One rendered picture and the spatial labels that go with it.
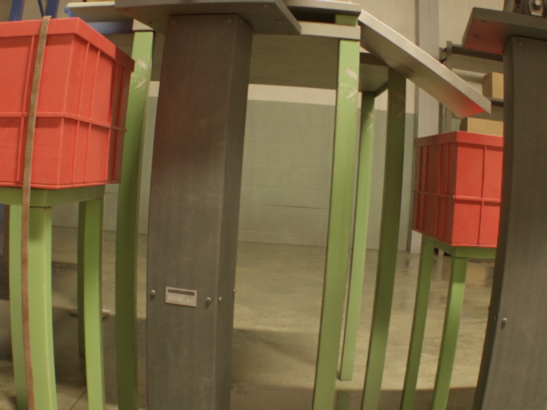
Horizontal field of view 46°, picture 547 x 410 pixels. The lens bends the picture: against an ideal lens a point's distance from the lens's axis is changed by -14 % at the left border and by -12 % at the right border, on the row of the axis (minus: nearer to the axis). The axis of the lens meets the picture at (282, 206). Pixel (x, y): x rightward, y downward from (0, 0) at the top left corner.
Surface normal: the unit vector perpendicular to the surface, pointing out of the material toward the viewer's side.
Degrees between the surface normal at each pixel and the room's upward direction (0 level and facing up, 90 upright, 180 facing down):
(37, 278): 90
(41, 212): 90
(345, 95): 90
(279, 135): 90
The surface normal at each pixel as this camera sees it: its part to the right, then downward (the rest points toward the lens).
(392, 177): 0.01, 0.05
